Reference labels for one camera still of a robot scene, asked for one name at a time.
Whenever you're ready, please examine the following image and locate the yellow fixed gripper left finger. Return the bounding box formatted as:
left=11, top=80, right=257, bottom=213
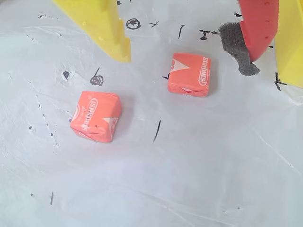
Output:
left=51, top=0, right=132, bottom=63

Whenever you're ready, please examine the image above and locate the white plastic table cover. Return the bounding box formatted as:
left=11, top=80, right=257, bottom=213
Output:
left=0, top=0, right=303, bottom=227

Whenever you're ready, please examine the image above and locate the yellow three-compartment box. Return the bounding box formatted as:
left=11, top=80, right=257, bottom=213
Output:
left=276, top=0, right=303, bottom=89

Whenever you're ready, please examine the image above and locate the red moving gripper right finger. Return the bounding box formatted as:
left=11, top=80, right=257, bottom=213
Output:
left=218, top=0, right=280, bottom=78

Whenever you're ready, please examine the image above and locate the orange Starburst candy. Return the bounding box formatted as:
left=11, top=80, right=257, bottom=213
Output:
left=167, top=52, right=212, bottom=98
left=70, top=90, right=124, bottom=144

